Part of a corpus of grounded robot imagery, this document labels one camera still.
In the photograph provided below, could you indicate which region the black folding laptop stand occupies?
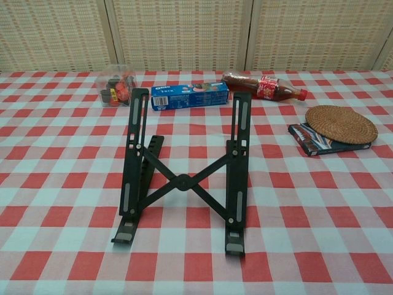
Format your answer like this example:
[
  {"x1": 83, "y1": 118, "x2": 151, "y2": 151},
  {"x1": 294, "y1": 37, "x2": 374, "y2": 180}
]
[{"x1": 111, "y1": 87, "x2": 253, "y2": 256}]

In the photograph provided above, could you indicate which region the blue Oreo cookie box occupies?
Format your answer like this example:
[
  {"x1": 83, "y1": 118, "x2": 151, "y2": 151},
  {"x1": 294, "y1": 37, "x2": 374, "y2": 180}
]
[{"x1": 150, "y1": 81, "x2": 231, "y2": 112}]

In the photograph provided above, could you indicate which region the cola bottle with red label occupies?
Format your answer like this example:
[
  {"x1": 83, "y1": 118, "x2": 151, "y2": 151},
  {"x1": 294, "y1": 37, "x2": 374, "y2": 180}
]
[{"x1": 221, "y1": 71, "x2": 308, "y2": 102}]

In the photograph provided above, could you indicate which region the clear plastic snack box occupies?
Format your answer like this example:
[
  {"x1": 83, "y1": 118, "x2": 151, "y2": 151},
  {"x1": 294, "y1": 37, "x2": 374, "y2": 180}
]
[{"x1": 97, "y1": 65, "x2": 138, "y2": 108}]

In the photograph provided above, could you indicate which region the dark flat chocolate box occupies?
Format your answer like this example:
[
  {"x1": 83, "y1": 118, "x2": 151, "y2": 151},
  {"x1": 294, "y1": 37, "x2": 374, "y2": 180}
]
[{"x1": 287, "y1": 122, "x2": 372, "y2": 157}]

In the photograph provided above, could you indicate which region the woven bamboo screen panel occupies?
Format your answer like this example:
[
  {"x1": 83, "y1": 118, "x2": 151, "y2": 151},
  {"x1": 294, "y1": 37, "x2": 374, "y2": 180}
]
[
  {"x1": 373, "y1": 29, "x2": 393, "y2": 72},
  {"x1": 104, "y1": 0, "x2": 254, "y2": 72},
  {"x1": 0, "y1": 0, "x2": 111, "y2": 74},
  {"x1": 245, "y1": 0, "x2": 393, "y2": 72}
]

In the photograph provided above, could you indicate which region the red white checkered tablecloth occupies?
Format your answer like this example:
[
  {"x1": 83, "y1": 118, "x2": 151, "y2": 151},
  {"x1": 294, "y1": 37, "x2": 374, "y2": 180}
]
[{"x1": 0, "y1": 69, "x2": 393, "y2": 295}]

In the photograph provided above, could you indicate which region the round woven rattan coaster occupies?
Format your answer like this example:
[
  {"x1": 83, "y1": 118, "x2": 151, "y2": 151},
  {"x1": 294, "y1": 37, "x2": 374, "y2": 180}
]
[{"x1": 305, "y1": 104, "x2": 379, "y2": 145}]

